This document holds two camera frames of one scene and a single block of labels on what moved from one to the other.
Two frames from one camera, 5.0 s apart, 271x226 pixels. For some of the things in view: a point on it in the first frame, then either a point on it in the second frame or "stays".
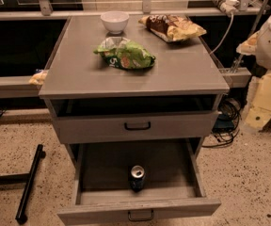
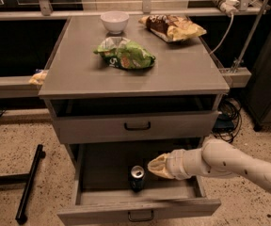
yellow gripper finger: (249, 46) to (158, 168)
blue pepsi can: (137, 178) stays
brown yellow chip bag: (172, 28) stays
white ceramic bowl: (115, 22) stays
